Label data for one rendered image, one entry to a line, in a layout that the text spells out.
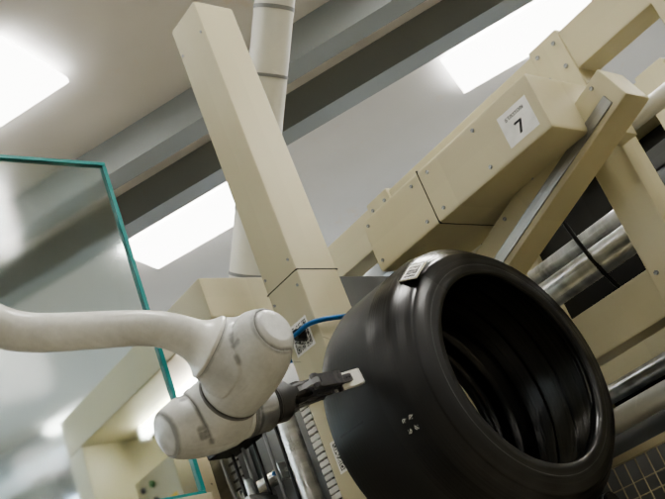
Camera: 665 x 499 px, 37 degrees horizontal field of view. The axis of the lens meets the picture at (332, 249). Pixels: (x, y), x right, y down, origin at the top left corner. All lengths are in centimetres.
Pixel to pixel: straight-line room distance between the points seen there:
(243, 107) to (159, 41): 404
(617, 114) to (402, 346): 77
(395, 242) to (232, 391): 105
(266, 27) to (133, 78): 391
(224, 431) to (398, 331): 44
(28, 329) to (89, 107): 547
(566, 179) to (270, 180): 71
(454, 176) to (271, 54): 85
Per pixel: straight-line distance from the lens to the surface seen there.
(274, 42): 296
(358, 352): 189
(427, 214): 237
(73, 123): 707
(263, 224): 242
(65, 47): 643
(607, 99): 225
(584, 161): 229
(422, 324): 184
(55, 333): 153
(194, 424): 153
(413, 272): 192
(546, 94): 223
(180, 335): 147
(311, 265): 236
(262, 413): 162
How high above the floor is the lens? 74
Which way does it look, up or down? 24 degrees up
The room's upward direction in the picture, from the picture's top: 22 degrees counter-clockwise
